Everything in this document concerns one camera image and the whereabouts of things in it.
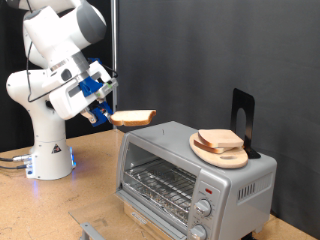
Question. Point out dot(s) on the wooden block under oven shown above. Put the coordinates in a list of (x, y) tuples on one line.
[(150, 231)]

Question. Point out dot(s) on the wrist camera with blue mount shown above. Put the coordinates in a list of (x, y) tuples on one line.
[(88, 86)]

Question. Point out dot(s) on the black metal bookend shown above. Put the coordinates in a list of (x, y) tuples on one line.
[(250, 116)]

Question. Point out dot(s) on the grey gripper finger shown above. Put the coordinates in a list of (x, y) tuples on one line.
[(89, 116)]

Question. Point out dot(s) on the dark grey backdrop curtain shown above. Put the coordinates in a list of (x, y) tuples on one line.
[(216, 50)]

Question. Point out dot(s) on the metal pole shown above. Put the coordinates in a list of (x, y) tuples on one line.
[(114, 33)]

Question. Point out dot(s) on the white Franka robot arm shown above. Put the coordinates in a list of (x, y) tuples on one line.
[(50, 143)]

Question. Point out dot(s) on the black spatula with blue block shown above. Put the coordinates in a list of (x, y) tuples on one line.
[(101, 113)]

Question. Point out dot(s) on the black backdrop curtain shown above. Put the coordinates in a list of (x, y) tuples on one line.
[(5, 50)]

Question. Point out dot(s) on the wooden cutting board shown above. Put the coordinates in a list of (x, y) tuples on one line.
[(230, 160)]

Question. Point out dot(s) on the silver toaster oven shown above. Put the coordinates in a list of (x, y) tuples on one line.
[(253, 186)]

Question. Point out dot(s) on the silver oven knob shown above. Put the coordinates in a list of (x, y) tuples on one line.
[(198, 232), (203, 207)]

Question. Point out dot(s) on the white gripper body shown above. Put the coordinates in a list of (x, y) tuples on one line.
[(66, 103)]

